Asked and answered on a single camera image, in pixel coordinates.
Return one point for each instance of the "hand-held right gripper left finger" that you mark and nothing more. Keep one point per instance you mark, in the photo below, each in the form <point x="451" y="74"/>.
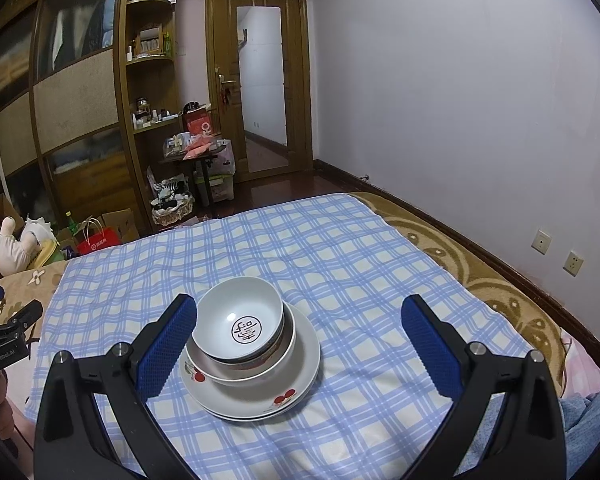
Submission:
<point x="165" y="347"/>

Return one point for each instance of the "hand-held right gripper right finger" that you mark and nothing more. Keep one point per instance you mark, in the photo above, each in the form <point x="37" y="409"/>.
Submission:
<point x="432" y="347"/>

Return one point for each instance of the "plain white bowl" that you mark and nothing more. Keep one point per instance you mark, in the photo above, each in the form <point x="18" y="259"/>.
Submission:
<point x="245" y="375"/>

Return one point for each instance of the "white cherry print plate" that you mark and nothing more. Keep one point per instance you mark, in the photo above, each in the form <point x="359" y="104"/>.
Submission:
<point x="252" y="419"/>
<point x="300" y="360"/>
<point x="252" y="414"/>

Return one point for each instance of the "pink plush toy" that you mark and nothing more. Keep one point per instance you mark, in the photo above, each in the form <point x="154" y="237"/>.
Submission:
<point x="10" y="250"/>

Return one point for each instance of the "white-haired plush doll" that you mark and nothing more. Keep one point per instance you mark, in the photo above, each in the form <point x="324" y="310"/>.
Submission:
<point x="37" y="237"/>

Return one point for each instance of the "red paper bag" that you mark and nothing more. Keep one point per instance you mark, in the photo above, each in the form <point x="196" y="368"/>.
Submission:
<point x="100" y="242"/>

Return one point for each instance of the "pink packets on floor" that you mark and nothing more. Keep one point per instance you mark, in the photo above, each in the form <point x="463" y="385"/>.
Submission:
<point x="187" y="222"/>

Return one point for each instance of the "blue checked blanket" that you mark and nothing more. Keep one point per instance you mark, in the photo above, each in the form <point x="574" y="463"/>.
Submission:
<point x="330" y="260"/>

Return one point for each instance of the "woven basket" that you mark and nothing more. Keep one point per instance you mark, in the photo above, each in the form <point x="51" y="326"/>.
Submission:
<point x="172" y="210"/>

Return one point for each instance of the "pink sheet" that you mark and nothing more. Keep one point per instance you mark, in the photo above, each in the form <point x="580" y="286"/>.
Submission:
<point x="580" y="370"/>

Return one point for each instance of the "dark side table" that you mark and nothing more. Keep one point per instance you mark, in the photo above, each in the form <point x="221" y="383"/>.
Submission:
<point x="206" y="180"/>

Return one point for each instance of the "plastic storage box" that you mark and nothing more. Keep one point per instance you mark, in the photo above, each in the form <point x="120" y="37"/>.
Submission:
<point x="222" y="180"/>

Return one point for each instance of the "person's blue fleece clothing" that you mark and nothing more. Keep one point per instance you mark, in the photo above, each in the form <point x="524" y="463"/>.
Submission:
<point x="590" y="435"/>

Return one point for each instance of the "small printed boxes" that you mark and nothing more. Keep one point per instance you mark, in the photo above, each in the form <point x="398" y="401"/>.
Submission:
<point x="175" y="144"/>

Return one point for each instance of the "wooden wardrobe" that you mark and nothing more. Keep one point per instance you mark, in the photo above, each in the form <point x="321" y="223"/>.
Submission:
<point x="75" y="110"/>

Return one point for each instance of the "red box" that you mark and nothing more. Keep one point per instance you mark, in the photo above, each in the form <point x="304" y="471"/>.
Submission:
<point x="198" y="122"/>

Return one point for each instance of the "red hanging tassel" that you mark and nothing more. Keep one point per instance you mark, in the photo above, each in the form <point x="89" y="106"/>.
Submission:
<point x="224" y="95"/>

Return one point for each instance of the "wooden corner shelf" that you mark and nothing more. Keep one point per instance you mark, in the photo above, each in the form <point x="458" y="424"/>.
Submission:
<point x="150" y="85"/>

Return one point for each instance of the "small wooden cabinet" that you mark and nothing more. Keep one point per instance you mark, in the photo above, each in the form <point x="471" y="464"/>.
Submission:
<point x="150" y="41"/>

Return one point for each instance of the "wooden door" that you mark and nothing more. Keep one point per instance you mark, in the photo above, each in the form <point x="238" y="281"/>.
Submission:
<point x="260" y="60"/>

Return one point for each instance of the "small green shelf bottle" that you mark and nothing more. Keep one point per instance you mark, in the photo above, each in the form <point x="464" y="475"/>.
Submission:
<point x="168" y="44"/>

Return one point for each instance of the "beige coaxial wall socket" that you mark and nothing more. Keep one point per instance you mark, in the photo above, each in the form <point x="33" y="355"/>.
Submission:
<point x="541" y="242"/>

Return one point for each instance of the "beige power wall socket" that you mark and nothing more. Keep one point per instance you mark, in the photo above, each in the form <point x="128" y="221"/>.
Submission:
<point x="573" y="262"/>

